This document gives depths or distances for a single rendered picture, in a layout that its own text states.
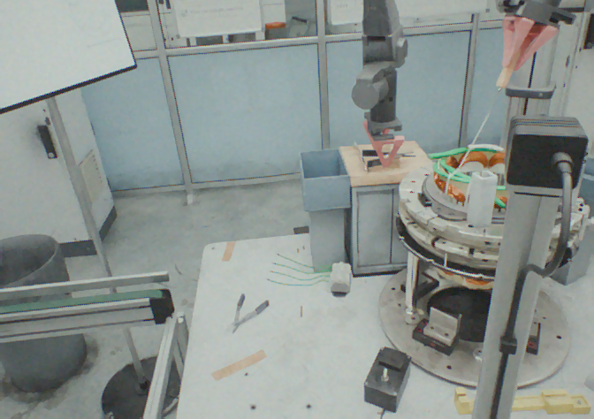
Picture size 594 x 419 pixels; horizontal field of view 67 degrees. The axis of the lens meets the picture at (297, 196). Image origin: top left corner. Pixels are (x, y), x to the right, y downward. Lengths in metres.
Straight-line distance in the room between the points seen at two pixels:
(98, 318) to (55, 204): 1.66
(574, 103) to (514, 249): 2.80
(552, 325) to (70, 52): 1.34
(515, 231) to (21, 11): 1.21
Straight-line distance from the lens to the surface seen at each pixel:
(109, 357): 2.29
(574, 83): 3.12
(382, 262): 1.17
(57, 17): 1.41
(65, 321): 1.36
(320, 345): 1.01
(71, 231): 2.97
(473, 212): 0.80
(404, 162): 1.10
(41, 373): 2.21
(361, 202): 1.07
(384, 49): 0.96
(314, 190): 1.04
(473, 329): 1.08
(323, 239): 1.14
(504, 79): 0.84
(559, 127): 0.35
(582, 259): 1.26
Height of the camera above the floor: 1.51
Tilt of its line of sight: 28 degrees down
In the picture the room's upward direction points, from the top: 4 degrees counter-clockwise
